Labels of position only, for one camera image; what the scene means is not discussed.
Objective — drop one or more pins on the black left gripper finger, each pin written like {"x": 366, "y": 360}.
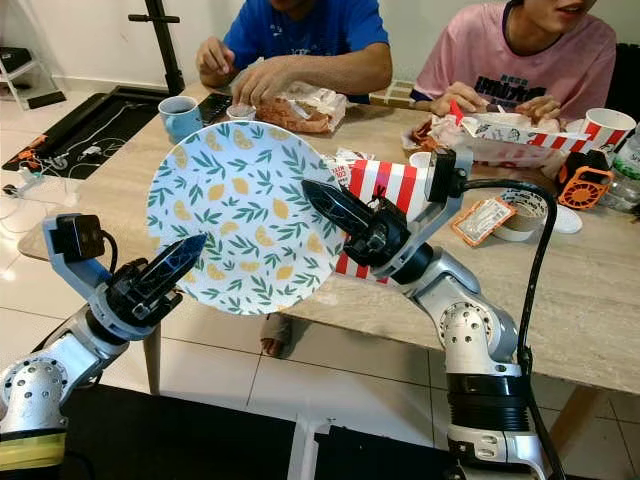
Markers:
{"x": 175, "y": 265}

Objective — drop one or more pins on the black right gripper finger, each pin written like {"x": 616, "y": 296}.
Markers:
{"x": 335, "y": 207}

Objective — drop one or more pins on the white lemon leaf pattern plate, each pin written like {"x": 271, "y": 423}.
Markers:
{"x": 240, "y": 215}

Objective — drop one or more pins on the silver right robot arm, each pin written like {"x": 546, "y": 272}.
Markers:
{"x": 475, "y": 335}

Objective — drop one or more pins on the pink shirt person right forearm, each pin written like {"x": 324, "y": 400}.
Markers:
{"x": 422, "y": 97}

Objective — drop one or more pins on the blue shirt person left forearm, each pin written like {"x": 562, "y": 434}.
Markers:
{"x": 345, "y": 68}

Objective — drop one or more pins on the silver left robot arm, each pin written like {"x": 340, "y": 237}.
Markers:
{"x": 50, "y": 385}

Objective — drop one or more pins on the blue shirt person left hand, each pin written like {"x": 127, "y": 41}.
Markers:
{"x": 260, "y": 82}

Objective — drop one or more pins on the pink shirt person right hand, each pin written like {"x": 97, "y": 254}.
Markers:
{"x": 458, "y": 100}

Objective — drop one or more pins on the blue shirt person right hand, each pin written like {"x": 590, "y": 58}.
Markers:
{"x": 215, "y": 62}

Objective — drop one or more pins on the pink shirt person left hand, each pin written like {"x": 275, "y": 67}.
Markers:
{"x": 540, "y": 110}

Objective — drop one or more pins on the red white striped paper bag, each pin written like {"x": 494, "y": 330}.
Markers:
{"x": 400, "y": 180}

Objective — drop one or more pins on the wooden table leg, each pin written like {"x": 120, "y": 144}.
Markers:
{"x": 151, "y": 360}
{"x": 578, "y": 418}

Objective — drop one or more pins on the orange edged sauce sachet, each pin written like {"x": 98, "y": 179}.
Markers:
{"x": 485, "y": 222}

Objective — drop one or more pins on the fried chicken on paper wrapper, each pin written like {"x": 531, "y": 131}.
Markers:
{"x": 300, "y": 108}

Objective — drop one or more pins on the person foot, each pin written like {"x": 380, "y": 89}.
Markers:
{"x": 275, "y": 335}

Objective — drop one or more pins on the wooden trivet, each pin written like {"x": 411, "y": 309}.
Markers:
{"x": 393, "y": 95}

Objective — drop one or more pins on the small white sauce cup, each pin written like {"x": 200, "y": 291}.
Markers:
{"x": 241, "y": 112}

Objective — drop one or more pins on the light blue mug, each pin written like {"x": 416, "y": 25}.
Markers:
{"x": 180, "y": 120}

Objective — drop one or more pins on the black floor mat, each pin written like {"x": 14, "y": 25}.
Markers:
{"x": 100, "y": 130}
{"x": 380, "y": 455}
{"x": 180, "y": 440}

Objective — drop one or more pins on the black remote control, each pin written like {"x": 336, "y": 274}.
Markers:
{"x": 215, "y": 108}

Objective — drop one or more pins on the red white striped meal box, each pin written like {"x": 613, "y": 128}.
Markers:
{"x": 510, "y": 135}

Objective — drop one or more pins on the person in blue shirt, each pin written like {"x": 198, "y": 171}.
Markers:
{"x": 305, "y": 30}

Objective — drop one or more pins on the orange small tool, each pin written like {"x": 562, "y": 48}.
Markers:
{"x": 15, "y": 160}

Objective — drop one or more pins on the white round lid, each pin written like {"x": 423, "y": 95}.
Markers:
{"x": 567, "y": 220}

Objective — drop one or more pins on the orange black handheld fan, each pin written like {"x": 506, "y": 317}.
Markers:
{"x": 585, "y": 182}

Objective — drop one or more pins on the black stand pole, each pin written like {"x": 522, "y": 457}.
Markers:
{"x": 163, "y": 45}

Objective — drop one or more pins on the person in pink shirt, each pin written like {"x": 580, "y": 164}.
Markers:
{"x": 510, "y": 55}

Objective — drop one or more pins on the white shelf rack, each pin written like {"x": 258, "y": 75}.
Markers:
{"x": 32, "y": 88}

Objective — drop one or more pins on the black bag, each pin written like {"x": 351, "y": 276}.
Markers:
{"x": 15, "y": 60}

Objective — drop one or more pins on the red white striped paper cup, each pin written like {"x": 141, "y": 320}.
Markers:
{"x": 608, "y": 130}

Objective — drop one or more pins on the clear water bottle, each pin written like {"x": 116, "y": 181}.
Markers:
{"x": 628, "y": 170}

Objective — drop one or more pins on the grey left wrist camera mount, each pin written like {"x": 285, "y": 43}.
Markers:
{"x": 72, "y": 275}

